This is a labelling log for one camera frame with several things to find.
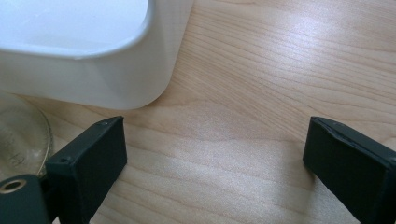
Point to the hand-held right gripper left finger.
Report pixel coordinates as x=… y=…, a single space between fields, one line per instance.
x=90 y=161

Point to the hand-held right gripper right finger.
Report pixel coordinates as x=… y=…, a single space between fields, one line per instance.
x=348 y=161

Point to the clear glass bowl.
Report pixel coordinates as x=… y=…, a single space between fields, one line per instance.
x=21 y=140

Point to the white plastic bin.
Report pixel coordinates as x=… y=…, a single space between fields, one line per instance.
x=93 y=77

